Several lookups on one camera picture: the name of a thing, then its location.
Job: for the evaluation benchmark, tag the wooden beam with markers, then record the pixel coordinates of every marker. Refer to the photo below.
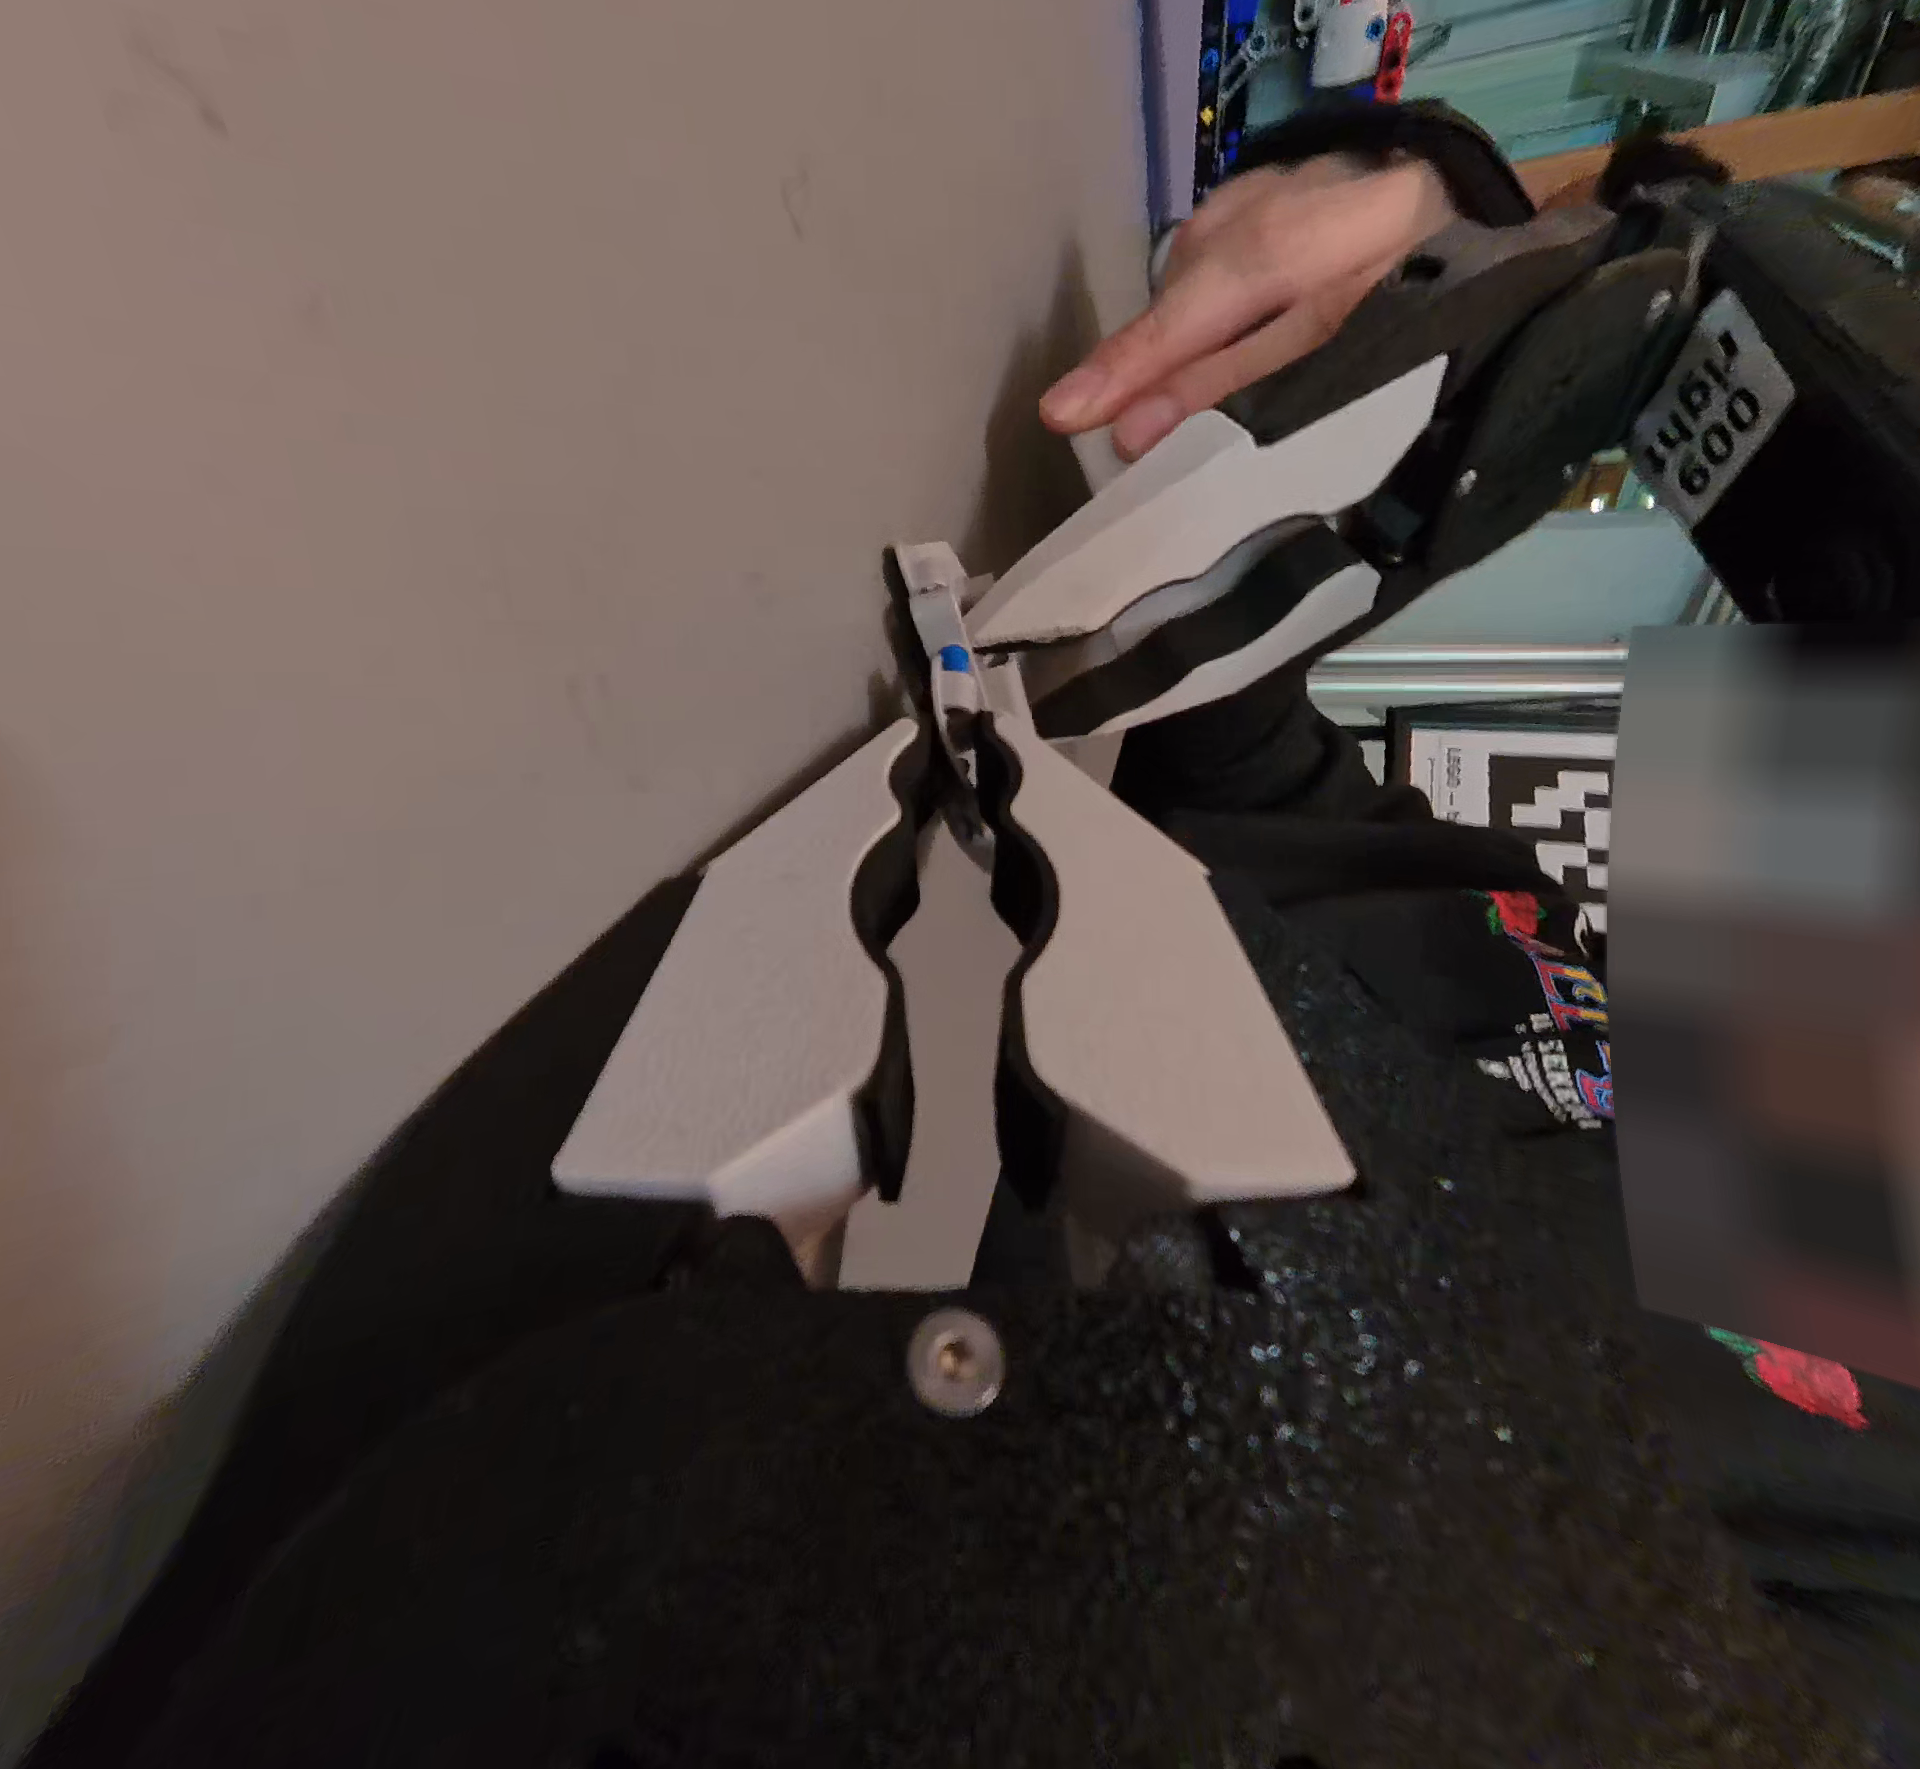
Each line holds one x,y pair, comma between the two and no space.
1769,132

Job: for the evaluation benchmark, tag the person's black sweater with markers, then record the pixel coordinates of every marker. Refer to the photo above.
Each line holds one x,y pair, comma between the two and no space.
1351,867

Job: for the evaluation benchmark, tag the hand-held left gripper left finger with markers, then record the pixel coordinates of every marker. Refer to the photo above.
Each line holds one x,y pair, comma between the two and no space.
737,1020

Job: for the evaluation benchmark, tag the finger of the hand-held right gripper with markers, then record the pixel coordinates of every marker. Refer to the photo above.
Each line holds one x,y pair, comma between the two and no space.
1188,508
1262,631

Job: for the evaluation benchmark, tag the person's right forearm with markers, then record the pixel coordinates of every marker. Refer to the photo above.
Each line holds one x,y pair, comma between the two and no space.
1426,151

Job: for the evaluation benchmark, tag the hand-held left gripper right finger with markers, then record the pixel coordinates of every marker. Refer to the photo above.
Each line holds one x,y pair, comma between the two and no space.
1188,1035

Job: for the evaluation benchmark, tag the person's right hand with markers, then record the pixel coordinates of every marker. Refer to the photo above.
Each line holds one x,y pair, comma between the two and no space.
1275,269

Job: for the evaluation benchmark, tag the metal rail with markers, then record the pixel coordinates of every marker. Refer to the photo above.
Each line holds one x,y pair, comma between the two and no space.
1472,672

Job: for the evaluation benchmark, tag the framed marker sign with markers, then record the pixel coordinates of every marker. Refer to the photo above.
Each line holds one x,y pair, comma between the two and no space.
1546,809

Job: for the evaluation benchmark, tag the long grey brick assembly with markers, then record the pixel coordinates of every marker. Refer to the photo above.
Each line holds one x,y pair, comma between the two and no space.
936,616

